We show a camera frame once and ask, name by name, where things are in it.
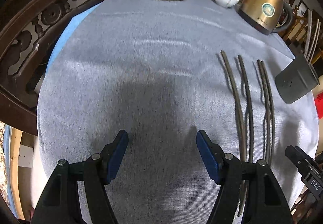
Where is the grey table cloth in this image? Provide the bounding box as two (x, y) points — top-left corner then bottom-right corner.
(36, 0), (319, 224)

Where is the gold electric kettle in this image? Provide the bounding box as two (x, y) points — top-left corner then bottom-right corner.
(238, 0), (294, 35)

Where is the dark grey utensil holder cup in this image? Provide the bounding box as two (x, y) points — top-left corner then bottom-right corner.
(274, 54), (320, 104)

